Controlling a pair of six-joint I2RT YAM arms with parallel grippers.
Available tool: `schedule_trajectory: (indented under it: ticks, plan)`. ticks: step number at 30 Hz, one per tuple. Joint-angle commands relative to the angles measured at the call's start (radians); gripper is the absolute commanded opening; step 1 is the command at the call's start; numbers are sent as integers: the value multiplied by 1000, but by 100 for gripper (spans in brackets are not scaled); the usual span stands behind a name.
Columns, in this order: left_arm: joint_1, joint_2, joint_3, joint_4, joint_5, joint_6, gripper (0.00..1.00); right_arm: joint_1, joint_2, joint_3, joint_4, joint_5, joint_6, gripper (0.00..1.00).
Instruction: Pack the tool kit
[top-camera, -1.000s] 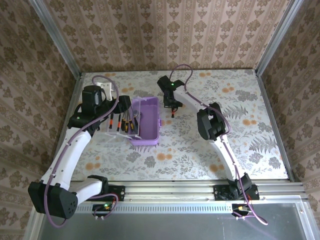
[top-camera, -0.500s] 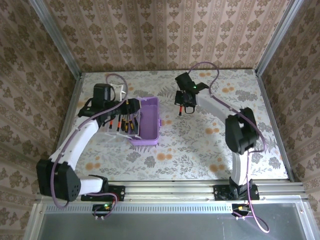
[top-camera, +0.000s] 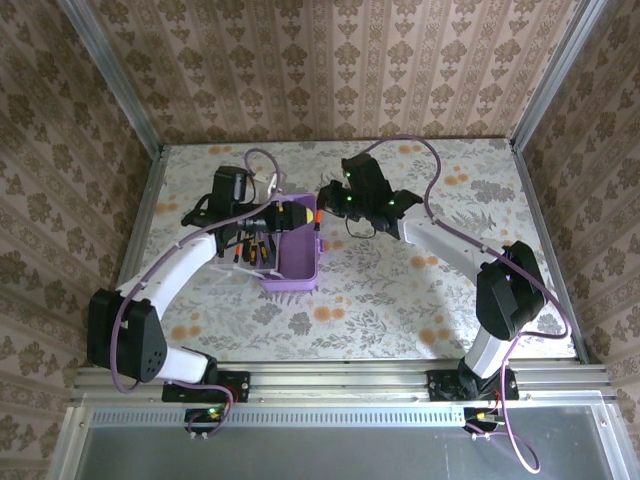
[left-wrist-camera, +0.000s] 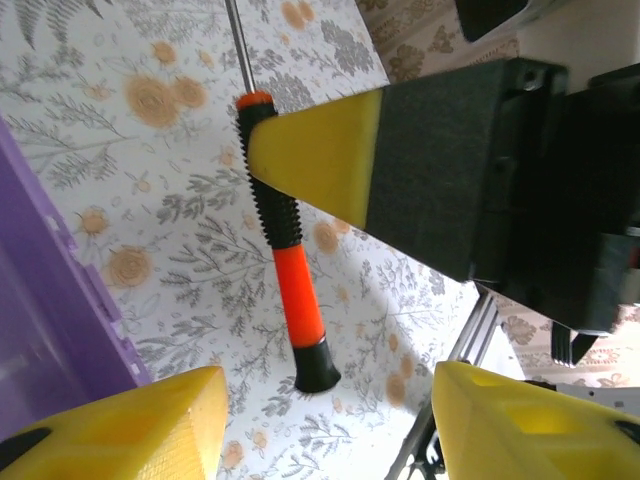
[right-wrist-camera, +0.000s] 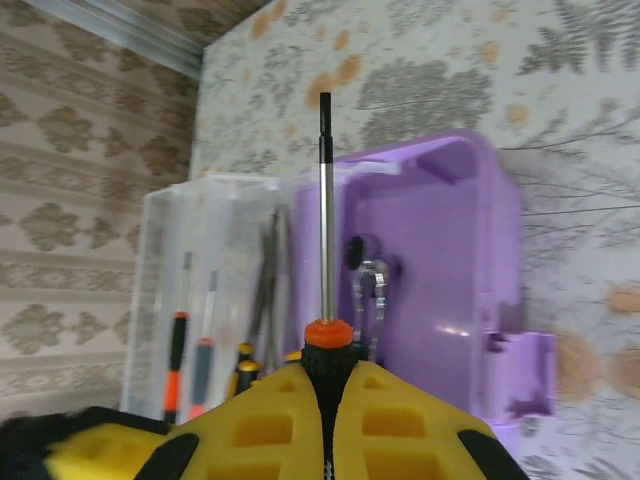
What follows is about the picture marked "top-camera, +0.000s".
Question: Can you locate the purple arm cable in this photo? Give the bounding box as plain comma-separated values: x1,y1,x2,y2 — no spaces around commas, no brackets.
364,135,574,474
112,148,286,394

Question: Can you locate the aluminium frame post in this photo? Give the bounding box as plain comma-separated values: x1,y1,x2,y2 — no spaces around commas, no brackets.
510,0,609,151
54,0,165,154

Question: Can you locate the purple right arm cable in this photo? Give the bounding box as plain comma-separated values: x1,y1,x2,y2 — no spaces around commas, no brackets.
364,135,574,474

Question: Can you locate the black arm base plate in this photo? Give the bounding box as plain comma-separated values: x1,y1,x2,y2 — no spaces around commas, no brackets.
426,369,520,401
161,370,251,404

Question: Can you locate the grey metal panel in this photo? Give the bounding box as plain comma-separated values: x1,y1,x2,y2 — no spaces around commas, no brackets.
74,425,624,480

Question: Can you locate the aluminium frame cross rail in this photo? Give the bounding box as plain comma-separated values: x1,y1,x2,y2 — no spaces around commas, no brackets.
69,363,619,405

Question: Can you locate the grey slotted cable duct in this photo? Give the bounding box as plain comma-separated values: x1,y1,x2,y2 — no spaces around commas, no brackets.
89,405,466,427

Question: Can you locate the small black controller board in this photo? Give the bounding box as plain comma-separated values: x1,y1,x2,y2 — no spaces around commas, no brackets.
184,407,226,435
463,407,504,435

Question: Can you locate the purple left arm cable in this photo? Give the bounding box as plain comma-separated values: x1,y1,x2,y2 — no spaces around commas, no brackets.
112,148,286,394

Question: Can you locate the aluminium table side rail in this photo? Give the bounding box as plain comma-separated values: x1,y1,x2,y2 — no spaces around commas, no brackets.
92,144,169,369
509,139,592,365

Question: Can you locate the thin black wire loop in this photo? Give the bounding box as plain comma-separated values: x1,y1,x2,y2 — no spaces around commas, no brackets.
345,218,377,240

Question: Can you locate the purple clear-lidded tool box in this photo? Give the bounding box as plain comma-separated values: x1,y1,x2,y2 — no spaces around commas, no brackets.
212,193,322,294

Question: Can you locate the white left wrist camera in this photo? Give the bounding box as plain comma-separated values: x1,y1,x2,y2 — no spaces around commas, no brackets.
249,172,282,197

